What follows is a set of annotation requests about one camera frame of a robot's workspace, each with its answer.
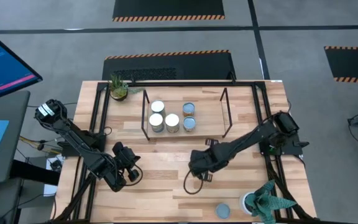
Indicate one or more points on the small black electronics box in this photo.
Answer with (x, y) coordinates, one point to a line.
(56, 165)

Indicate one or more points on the black hazard-striped floor mat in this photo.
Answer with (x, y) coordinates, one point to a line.
(166, 7)
(197, 67)
(353, 62)

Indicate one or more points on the black aluminium rail frame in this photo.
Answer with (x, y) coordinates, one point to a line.
(182, 84)

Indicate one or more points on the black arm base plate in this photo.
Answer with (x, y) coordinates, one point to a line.
(291, 150)
(68, 151)

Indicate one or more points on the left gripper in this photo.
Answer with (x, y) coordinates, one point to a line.
(127, 159)

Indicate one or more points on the white paper sheet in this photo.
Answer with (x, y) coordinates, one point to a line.
(49, 190)

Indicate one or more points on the short Green Peas can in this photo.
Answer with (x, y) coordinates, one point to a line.
(189, 123)

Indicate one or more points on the black desk crossbar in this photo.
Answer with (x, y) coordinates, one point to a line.
(34, 172)

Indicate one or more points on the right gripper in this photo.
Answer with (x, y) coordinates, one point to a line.
(208, 158)

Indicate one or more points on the orange patterned label can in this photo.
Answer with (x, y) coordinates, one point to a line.
(188, 109)

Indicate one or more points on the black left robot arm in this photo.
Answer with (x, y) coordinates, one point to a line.
(73, 140)

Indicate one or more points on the green spiky plant white pot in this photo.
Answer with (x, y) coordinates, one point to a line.
(261, 202)

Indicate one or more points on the tall Carrots label can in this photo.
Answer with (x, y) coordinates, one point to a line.
(158, 106)

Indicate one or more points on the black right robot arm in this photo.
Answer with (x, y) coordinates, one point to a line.
(253, 137)

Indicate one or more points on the Salmon label can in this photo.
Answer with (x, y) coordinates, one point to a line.
(222, 211)

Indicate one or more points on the tall Peaches label can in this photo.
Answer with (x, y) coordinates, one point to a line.
(172, 120)

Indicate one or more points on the tall Peas label can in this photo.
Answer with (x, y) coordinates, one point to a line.
(156, 119)

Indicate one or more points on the wooden shelf black metal frame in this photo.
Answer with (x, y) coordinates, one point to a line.
(210, 124)

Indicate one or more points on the dark grey side desk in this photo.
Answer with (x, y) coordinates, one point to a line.
(14, 105)

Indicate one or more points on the small succulent in dark pot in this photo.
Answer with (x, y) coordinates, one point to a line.
(119, 91)

